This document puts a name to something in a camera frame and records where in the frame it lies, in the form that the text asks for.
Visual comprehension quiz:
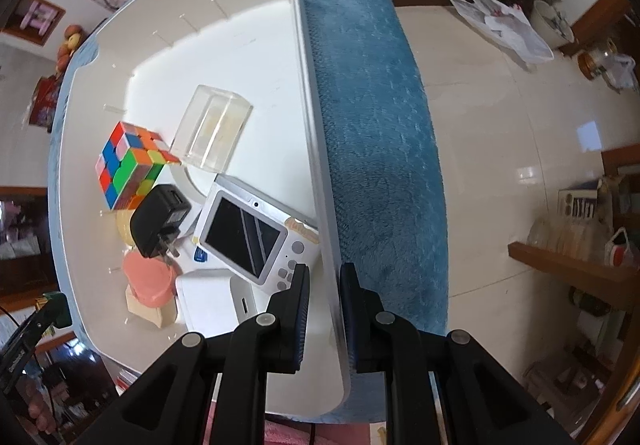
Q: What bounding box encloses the wooden shelf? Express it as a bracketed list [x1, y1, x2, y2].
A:
[507, 240, 640, 311]

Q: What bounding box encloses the blue plush blanket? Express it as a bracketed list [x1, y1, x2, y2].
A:
[280, 0, 451, 421]

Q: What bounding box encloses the clear plastic box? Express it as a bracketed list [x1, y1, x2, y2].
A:
[170, 85, 252, 174]

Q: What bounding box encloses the tan round case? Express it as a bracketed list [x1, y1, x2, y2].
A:
[116, 209, 138, 246]

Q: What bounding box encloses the pile of fruit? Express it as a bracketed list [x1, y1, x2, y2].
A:
[55, 25, 83, 73]

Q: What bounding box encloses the white plastic bag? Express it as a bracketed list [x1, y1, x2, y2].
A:
[442, 0, 556, 66]

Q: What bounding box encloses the black power adapter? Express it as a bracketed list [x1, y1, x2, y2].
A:
[129, 184, 192, 260]

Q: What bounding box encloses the white cube charger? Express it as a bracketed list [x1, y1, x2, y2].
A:
[175, 267, 273, 333]

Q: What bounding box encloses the white toy digital camera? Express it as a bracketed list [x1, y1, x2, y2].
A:
[192, 175, 322, 287]

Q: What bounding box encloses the white bucket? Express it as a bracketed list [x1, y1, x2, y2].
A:
[530, 0, 576, 50]

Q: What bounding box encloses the pink cloth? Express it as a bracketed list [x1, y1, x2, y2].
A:
[215, 417, 386, 445]

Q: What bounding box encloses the colourful puzzle cube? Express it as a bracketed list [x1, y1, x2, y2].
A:
[95, 121, 182, 212]

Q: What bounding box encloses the glass jar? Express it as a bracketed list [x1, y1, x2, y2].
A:
[577, 40, 621, 80]

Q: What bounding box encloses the beige small box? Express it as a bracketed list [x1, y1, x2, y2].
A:
[125, 285, 180, 328]

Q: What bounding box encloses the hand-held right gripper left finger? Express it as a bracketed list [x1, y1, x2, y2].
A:
[75, 262, 312, 445]

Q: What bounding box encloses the person's left hand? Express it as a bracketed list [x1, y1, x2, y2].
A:
[25, 377, 58, 436]

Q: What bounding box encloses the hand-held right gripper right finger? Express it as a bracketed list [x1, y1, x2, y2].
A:
[340, 262, 573, 445]

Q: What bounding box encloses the white plastic tray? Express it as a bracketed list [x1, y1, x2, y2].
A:
[47, 0, 353, 418]

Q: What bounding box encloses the orange correction tape dispenser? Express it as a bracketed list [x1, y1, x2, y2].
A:
[122, 249, 181, 310]

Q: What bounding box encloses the red patterned tin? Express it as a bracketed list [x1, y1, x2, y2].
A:
[27, 77, 63, 128]

